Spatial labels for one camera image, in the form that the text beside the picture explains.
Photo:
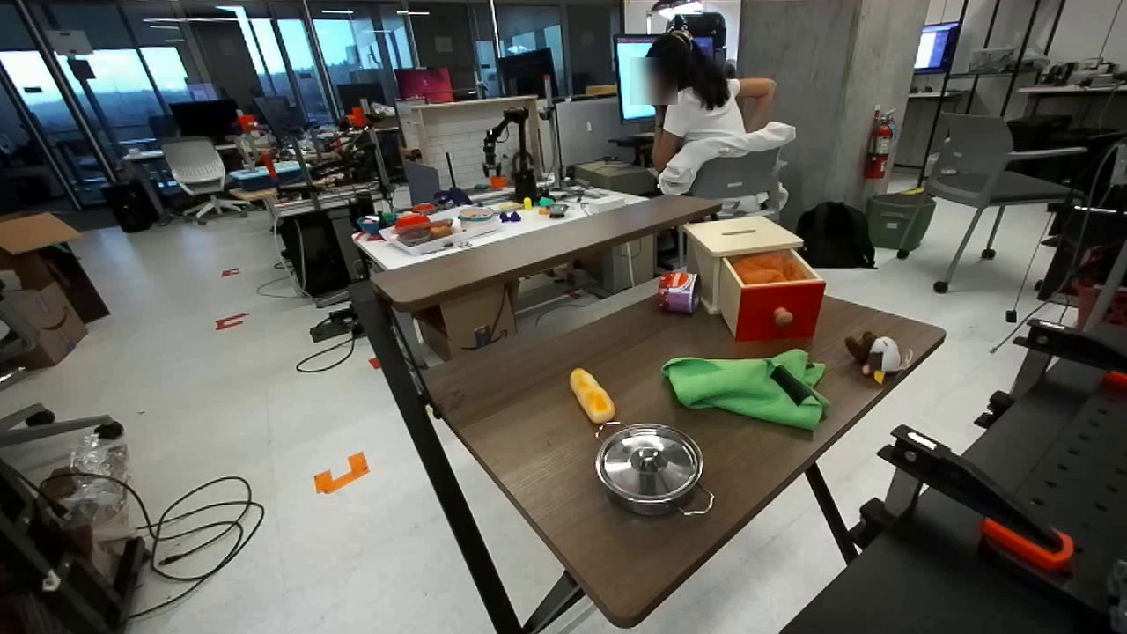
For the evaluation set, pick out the grey office chair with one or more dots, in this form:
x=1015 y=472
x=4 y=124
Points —
x=746 y=183

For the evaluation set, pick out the plush toy animal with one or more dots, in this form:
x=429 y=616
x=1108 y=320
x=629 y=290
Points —
x=879 y=357

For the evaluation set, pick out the silver pot lid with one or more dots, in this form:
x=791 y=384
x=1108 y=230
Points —
x=648 y=461

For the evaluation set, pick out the black workbench right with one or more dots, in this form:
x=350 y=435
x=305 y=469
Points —
x=1062 y=449

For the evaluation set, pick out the silver pot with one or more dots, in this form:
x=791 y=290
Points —
x=669 y=494

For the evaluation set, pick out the white office chair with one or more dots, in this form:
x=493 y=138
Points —
x=198 y=170

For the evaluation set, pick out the seated person white shirt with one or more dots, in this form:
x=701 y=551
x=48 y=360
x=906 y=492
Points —
x=707 y=115

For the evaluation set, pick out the black orange clamp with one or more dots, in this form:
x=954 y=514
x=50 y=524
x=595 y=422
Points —
x=1009 y=524

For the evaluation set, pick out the black marker on cloth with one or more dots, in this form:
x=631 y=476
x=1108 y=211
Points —
x=796 y=387

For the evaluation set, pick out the cardboard box left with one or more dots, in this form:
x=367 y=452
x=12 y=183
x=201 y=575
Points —
x=48 y=281

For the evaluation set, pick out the white table with toys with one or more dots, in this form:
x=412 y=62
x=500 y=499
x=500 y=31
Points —
x=486 y=222

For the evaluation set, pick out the wooden box red drawer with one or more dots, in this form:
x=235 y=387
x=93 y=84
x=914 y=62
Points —
x=753 y=278

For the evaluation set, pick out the computer monitor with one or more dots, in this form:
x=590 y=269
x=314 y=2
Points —
x=631 y=77

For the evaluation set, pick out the wooden bench table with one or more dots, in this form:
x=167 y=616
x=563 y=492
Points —
x=471 y=296

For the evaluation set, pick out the black backpack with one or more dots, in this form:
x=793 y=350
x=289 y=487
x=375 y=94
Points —
x=837 y=237

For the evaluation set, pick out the dark wooden table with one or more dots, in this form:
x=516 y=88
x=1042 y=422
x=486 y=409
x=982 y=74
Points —
x=513 y=412

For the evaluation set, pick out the green bin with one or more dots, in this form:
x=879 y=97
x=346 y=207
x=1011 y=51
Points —
x=899 y=218

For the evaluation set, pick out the small colourful cube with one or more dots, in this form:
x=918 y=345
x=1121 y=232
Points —
x=678 y=290

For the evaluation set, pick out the red fire extinguisher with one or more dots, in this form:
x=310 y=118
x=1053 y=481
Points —
x=879 y=144

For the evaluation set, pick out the green cloth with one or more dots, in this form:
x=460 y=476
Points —
x=746 y=387

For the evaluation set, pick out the grey chair right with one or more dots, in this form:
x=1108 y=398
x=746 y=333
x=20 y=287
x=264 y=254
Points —
x=974 y=159

